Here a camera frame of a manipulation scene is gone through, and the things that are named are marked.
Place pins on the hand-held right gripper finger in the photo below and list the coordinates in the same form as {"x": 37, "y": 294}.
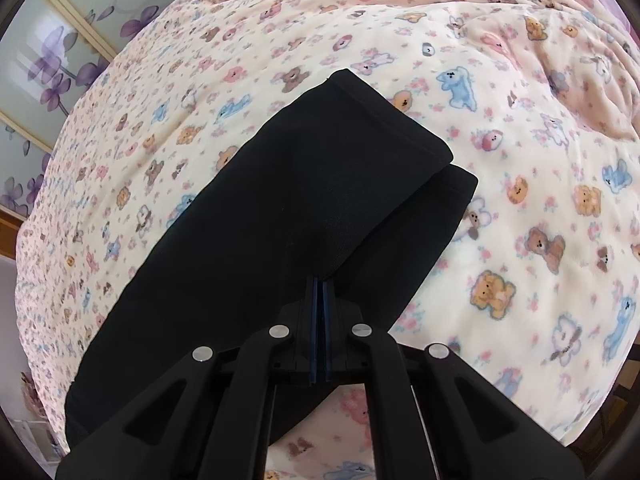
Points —
{"x": 314, "y": 340}
{"x": 325, "y": 340}

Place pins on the black pants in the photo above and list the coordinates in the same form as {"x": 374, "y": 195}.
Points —
{"x": 250, "y": 210}

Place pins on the bear printed blanket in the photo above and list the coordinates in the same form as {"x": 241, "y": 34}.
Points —
{"x": 500, "y": 160}

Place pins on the flower printed glass wardrobe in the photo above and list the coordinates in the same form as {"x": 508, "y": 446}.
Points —
{"x": 50, "y": 60}

